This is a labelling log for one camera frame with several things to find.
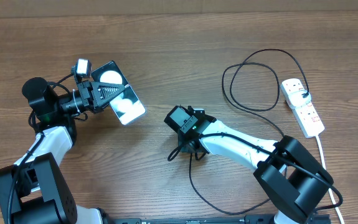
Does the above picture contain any black Galaxy phone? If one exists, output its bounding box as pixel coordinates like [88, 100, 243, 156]
[92, 61, 146, 125]

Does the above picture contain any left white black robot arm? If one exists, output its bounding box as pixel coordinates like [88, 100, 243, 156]
[0, 77, 130, 223]

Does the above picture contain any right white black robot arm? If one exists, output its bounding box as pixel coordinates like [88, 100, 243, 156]
[164, 106, 333, 223]

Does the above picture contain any white charger plug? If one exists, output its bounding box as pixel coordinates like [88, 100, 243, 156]
[286, 90, 312, 109]

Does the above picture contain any white power strip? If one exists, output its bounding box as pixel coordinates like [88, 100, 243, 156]
[280, 78, 325, 138]

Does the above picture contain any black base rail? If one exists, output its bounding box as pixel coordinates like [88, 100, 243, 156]
[103, 211, 332, 224]

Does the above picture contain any white power strip cord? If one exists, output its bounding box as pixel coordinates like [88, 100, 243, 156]
[314, 134, 346, 224]

